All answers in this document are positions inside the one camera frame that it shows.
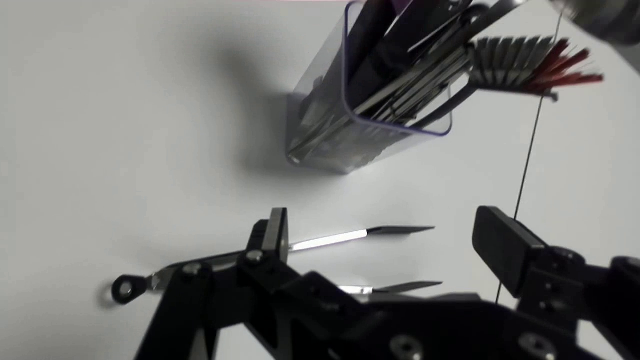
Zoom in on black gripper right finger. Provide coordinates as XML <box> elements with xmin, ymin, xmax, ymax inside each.
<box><xmin>472</xmin><ymin>203</ymin><xmax>640</xmax><ymax>360</ymax></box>

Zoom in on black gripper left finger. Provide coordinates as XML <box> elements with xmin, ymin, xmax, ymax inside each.
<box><xmin>137</xmin><ymin>205</ymin><xmax>317</xmax><ymax>360</ymax></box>

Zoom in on black metal tongs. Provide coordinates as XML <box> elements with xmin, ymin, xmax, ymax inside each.
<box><xmin>109</xmin><ymin>223</ymin><xmax>447</xmax><ymax>308</ymax></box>

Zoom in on clear plastic utensil holder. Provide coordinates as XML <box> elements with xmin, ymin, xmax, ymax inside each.
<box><xmin>287</xmin><ymin>0</ymin><xmax>456</xmax><ymax>175</ymax></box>

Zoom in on red tipped brush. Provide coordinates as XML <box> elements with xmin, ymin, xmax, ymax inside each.
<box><xmin>409</xmin><ymin>35</ymin><xmax>607</xmax><ymax>131</ymax></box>

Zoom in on black ladle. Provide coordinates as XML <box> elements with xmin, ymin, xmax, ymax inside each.
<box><xmin>346</xmin><ymin>0</ymin><xmax>418</xmax><ymax>107</ymax></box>

